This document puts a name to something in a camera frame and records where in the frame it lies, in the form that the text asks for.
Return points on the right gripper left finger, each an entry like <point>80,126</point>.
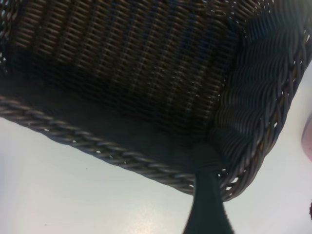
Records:
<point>207,214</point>

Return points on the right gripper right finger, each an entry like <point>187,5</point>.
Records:
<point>310,209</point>

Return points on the pink peach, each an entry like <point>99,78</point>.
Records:
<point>308,139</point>

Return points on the dark brown wicker basket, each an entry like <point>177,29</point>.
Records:
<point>122,61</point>

